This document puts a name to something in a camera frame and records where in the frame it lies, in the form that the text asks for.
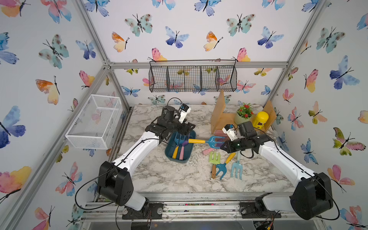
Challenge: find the yellow jar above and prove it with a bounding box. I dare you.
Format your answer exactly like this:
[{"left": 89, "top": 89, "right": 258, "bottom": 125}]
[{"left": 252, "top": 111, "right": 269, "bottom": 129}]

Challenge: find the green rake wooden handle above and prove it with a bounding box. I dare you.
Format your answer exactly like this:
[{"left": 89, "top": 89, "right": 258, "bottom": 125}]
[{"left": 209, "top": 151, "right": 221, "bottom": 179}]

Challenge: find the purple rake pink handle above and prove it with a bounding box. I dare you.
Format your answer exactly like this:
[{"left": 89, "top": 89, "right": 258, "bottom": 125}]
[{"left": 202, "top": 148, "right": 216, "bottom": 156}]

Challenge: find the purple fork pink handle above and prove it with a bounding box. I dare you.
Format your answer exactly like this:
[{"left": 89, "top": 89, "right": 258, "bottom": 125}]
[{"left": 179, "top": 140, "right": 188, "bottom": 161}]

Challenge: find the white mesh wall basket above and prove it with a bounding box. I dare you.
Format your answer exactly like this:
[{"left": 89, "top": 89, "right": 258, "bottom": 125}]
[{"left": 65, "top": 94, "right": 123, "bottom": 150}]

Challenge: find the potted red flower plant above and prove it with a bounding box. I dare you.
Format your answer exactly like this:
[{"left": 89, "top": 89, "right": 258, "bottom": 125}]
[{"left": 234, "top": 103, "right": 254, "bottom": 125}]

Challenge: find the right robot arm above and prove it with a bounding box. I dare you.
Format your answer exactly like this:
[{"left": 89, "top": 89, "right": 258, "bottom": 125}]
[{"left": 221, "top": 122, "right": 337, "bottom": 220}]

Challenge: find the light blue fork tool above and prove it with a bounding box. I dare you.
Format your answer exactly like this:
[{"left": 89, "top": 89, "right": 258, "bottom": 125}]
[{"left": 231, "top": 151, "right": 243, "bottom": 180}]

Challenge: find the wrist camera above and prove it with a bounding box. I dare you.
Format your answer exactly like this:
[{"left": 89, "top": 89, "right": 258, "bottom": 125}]
[
  {"left": 178, "top": 103, "right": 191, "bottom": 124},
  {"left": 222, "top": 124, "right": 238, "bottom": 141}
]

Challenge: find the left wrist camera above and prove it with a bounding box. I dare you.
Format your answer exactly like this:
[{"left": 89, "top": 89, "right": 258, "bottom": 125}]
[{"left": 178, "top": 103, "right": 191, "bottom": 124}]

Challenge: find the wooden shelf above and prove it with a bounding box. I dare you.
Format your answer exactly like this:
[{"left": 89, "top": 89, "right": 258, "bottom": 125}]
[{"left": 210, "top": 90, "right": 277, "bottom": 134}]

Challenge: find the teal rake yellow handle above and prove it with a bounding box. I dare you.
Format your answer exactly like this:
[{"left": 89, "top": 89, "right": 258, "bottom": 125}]
[{"left": 188, "top": 136, "right": 227, "bottom": 149}]

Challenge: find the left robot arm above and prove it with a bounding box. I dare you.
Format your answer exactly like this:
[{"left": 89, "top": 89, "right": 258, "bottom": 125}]
[{"left": 97, "top": 103, "right": 195, "bottom": 211}]

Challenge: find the black wire wall basket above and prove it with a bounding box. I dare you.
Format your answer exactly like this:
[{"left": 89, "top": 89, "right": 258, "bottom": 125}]
[{"left": 148, "top": 59, "right": 238, "bottom": 95}]

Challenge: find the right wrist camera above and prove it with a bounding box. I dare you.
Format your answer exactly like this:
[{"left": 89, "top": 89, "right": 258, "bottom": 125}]
[{"left": 222, "top": 124, "right": 238, "bottom": 141}]

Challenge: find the teal plastic storage box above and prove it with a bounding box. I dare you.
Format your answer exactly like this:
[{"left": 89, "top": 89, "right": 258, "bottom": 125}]
[{"left": 165, "top": 130, "right": 196, "bottom": 163}]

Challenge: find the blue claw rake yellow handle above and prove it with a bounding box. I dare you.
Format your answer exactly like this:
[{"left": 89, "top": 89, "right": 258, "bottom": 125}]
[
  {"left": 172, "top": 132, "right": 186, "bottom": 159},
  {"left": 216, "top": 152, "right": 236, "bottom": 180}
]

